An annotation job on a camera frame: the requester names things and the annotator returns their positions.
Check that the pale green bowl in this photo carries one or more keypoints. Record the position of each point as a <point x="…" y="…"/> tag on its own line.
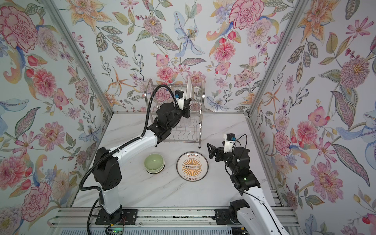
<point x="154" y="161"/>

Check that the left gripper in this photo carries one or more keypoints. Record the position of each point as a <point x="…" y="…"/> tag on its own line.
<point x="186" y="108"/>

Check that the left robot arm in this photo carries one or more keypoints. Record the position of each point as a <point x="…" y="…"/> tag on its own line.
<point x="108" y="162"/>

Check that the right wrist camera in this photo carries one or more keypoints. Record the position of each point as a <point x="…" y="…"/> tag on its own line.
<point x="229" y="141"/>

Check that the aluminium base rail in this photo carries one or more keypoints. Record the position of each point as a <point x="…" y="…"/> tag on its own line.
<point x="146" y="217"/>

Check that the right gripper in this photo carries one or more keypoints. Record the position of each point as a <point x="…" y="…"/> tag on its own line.
<point x="221" y="153"/>

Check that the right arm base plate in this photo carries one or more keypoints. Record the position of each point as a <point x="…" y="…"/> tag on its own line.
<point x="228" y="216"/>

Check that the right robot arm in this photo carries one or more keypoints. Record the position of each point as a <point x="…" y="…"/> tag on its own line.
<point x="253" y="211"/>

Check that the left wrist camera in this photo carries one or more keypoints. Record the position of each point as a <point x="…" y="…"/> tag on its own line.
<point x="180" y="96"/>

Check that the brown rimmed plate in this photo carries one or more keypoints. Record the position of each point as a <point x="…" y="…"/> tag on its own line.
<point x="189" y="89"/>

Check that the patterned plate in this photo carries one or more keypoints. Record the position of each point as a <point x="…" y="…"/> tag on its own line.
<point x="192" y="166"/>

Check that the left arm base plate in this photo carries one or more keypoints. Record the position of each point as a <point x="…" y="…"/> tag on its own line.
<point x="119" y="217"/>

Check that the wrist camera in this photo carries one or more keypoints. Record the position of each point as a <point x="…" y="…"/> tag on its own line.
<point x="180" y="96"/>
<point x="229" y="141"/>

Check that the chrome two-tier dish rack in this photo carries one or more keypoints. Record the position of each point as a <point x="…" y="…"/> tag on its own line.
<point x="188" y="130"/>

